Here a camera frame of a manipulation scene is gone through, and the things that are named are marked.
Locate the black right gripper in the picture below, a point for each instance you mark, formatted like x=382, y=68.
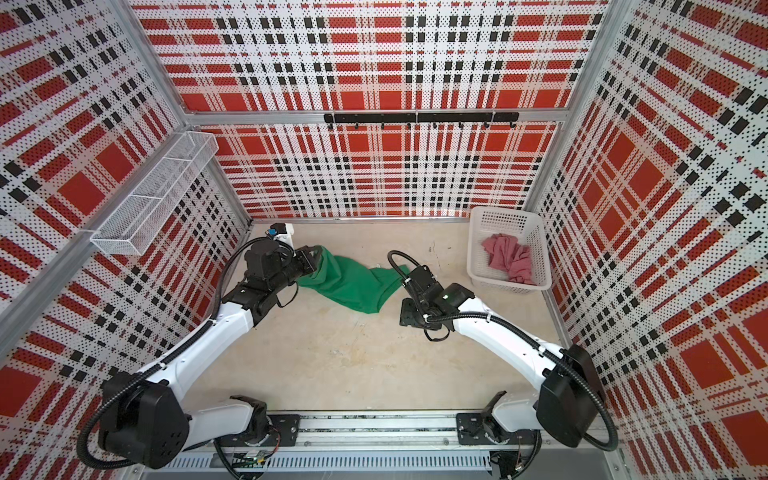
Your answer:
x=407, y=315

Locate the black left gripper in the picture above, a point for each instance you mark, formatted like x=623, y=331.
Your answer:
x=309, y=262

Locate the green tank top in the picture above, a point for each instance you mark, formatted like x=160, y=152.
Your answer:
x=351, y=284

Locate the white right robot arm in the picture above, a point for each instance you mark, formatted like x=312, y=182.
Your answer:
x=569, y=402

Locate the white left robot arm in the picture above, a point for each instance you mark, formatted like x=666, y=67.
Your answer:
x=105, y=442

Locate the maroon crumpled tank top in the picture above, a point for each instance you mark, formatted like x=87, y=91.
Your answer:
x=509, y=255

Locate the white perforated plastic basket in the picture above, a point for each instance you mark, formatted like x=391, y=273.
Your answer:
x=527, y=227

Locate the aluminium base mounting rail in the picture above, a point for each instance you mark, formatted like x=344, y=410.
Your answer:
x=372, y=429

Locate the black wall hook rail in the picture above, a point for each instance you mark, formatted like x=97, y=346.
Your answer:
x=483, y=118

